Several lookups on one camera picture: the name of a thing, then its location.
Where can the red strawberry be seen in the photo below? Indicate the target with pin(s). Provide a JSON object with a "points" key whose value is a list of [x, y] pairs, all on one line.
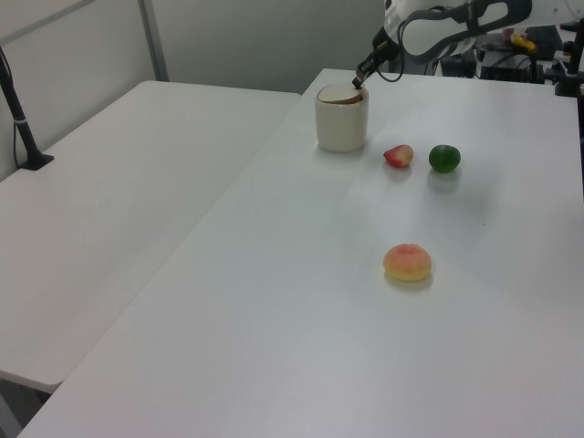
{"points": [[399, 156]]}

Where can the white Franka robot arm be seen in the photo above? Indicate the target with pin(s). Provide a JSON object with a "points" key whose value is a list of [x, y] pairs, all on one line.
{"points": [[554, 10]]}

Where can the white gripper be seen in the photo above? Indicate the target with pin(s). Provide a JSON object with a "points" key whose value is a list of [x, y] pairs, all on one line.
{"points": [[433, 38]]}

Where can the black equipment boxes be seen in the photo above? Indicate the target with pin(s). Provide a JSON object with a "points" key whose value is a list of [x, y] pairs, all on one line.
{"points": [[506, 66]]}

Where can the yellow tool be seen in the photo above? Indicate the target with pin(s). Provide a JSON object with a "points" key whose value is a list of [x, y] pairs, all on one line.
{"points": [[524, 41]]}

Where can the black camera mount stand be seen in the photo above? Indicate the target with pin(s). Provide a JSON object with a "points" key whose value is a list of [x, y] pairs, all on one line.
{"points": [[570, 68]]}

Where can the cream garbage bin body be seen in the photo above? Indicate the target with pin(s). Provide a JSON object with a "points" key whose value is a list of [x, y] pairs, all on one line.
{"points": [[342, 128]]}

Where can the green lime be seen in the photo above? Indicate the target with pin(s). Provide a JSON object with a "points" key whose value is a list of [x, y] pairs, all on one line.
{"points": [[444, 159]]}

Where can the cream garbage bin lid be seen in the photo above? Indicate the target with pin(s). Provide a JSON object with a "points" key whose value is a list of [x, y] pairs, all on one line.
{"points": [[338, 93]]}

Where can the black pole stand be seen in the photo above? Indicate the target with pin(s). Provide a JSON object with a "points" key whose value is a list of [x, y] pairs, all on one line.
{"points": [[18, 123]]}

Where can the orange pink peach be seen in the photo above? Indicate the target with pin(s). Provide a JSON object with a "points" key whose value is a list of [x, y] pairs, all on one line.
{"points": [[407, 262]]}

